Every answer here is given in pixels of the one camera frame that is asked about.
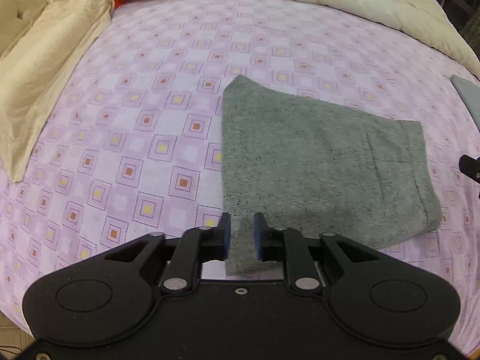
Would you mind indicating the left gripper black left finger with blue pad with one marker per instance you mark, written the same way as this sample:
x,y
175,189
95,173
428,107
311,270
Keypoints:
x,y
187,254

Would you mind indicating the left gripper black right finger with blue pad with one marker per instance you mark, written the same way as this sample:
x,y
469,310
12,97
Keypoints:
x,y
288,247

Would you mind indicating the folded grey cloth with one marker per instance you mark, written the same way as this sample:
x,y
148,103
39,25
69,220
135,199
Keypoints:
x,y
470,95

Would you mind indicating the cream pillow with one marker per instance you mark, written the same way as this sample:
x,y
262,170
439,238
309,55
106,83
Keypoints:
x,y
36,69

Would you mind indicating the pink checkered bed sheet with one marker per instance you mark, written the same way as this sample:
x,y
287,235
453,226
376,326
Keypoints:
x,y
134,143

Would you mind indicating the grey speckled pants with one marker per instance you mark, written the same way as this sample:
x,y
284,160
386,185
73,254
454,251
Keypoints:
x,y
320,167

